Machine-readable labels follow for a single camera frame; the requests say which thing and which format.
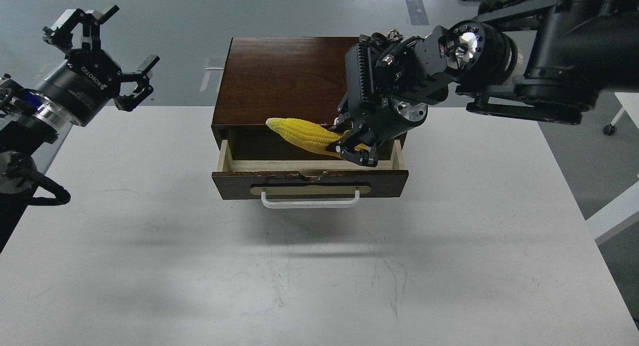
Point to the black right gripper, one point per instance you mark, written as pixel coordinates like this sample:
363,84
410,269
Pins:
389,90

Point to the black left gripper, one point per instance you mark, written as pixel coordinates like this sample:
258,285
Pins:
80,89

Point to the yellow corn cob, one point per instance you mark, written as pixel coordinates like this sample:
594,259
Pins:
304,134

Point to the wooden drawer with white handle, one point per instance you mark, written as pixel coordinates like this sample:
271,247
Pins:
309,184

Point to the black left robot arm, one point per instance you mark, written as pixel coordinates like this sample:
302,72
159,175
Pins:
33,120

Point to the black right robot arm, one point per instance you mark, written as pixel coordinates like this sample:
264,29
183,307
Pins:
540,60

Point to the dark wooden drawer cabinet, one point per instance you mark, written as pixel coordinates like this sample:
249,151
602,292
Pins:
280,77

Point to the grey floor tape strip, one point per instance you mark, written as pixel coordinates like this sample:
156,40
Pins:
417,14

